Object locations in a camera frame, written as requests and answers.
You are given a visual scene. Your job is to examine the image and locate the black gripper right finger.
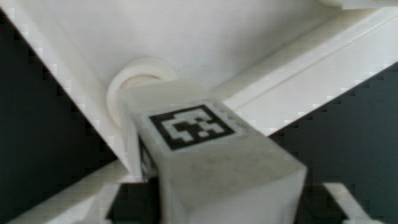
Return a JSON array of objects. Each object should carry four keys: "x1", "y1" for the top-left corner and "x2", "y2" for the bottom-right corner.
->
[{"x1": 294, "y1": 181, "x2": 380, "y2": 224}]

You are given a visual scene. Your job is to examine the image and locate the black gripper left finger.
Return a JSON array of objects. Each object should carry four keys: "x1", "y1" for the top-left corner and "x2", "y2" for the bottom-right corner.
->
[{"x1": 104, "y1": 183, "x2": 159, "y2": 224}]

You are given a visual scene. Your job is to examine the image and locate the white table leg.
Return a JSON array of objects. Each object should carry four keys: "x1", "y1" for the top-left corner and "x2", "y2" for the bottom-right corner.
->
[{"x1": 124, "y1": 81, "x2": 307, "y2": 224}]

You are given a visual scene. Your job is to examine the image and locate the white square table top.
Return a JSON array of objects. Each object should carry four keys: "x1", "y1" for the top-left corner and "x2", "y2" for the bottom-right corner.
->
[{"x1": 0, "y1": 0, "x2": 398, "y2": 181}]

